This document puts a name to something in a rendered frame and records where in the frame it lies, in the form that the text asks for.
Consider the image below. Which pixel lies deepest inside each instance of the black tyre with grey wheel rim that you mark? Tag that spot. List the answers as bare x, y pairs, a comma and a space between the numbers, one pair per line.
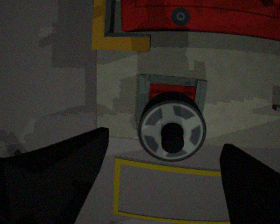
171, 108

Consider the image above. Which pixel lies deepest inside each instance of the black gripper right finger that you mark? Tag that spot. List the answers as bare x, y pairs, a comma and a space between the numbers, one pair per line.
252, 189

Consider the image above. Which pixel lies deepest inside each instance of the yellow rectangular outline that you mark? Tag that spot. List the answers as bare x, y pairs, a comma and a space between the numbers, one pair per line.
158, 167

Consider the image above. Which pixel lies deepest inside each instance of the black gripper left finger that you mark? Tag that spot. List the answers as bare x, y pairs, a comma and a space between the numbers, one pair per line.
49, 185

